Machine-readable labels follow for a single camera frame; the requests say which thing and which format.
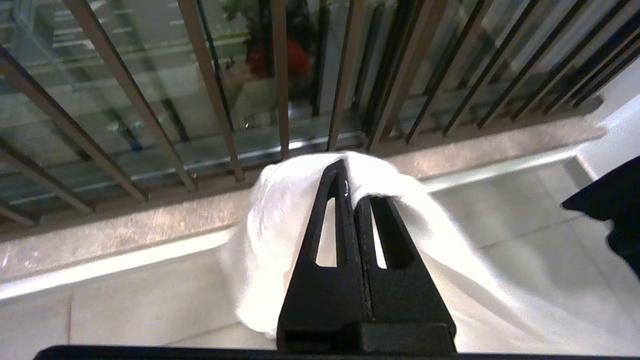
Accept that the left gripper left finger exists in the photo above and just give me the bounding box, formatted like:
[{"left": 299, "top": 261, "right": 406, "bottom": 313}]
[{"left": 276, "top": 159, "right": 372, "bottom": 352}]

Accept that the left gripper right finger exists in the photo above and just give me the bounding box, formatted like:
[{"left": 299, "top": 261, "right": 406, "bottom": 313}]
[{"left": 354, "top": 195, "right": 457, "bottom": 354}]

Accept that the white garment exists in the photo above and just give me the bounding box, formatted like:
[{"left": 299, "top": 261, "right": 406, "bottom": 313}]
[{"left": 218, "top": 151, "right": 640, "bottom": 357}]

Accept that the dark garment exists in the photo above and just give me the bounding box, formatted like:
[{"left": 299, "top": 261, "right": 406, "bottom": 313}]
[{"left": 560, "top": 156, "right": 640, "bottom": 279}]

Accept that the brown metal railing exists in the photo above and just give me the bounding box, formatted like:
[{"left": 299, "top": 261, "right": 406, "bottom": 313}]
[{"left": 0, "top": 0, "right": 640, "bottom": 227}]

